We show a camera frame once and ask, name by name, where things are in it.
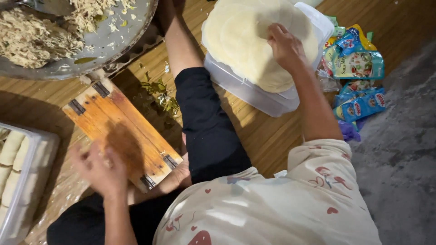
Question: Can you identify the person's left hand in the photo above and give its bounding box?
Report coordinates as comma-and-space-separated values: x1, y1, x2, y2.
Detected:
70, 141, 129, 200

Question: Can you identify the person's right hand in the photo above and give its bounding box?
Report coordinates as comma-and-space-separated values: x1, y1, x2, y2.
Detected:
267, 23, 308, 74

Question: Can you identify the stack of pale round wrappers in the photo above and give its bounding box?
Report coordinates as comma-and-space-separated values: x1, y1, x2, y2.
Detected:
201, 0, 319, 94

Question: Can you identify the hinged wooden board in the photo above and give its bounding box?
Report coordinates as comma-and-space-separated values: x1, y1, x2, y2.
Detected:
62, 78, 184, 194

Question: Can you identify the clear plastic floor sheet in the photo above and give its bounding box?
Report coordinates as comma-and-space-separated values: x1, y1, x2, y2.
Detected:
23, 136, 106, 245

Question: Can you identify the clear plastic roll container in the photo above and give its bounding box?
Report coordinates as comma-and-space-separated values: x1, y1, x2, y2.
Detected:
0, 122, 61, 245

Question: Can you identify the small green pouch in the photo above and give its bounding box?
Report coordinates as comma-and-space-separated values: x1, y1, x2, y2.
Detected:
324, 15, 347, 39

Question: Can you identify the clear plastic wrapper container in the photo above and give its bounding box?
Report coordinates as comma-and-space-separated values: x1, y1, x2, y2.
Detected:
203, 1, 335, 118

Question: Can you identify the blue and yellow sauce pouch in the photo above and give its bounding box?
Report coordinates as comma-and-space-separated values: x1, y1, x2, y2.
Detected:
335, 24, 378, 56

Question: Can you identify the row of pale filled rolls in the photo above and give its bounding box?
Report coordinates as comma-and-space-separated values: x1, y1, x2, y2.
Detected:
0, 127, 32, 226

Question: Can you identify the teal sauce pouch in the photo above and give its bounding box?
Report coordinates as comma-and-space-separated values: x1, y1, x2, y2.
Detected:
323, 44, 385, 80

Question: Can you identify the pile of green leaves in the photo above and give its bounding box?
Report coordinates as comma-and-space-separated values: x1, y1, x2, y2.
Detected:
140, 70, 180, 118

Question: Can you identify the person's black trouser leg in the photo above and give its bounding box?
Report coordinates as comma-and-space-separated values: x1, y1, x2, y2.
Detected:
155, 0, 253, 185

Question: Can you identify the large round metal tray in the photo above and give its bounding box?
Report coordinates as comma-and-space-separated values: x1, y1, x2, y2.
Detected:
0, 0, 160, 81

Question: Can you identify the purple plastic bag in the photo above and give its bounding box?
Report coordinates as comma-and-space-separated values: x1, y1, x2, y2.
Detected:
338, 120, 364, 142

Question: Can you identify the heap of shredded filling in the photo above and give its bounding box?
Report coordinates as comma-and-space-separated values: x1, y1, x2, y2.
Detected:
0, 0, 137, 69

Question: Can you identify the metal spoon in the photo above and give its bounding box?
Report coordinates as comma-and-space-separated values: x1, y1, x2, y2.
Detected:
15, 0, 76, 16

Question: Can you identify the person's cream heart print shirt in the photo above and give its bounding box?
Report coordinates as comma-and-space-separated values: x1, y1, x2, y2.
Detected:
153, 139, 383, 245

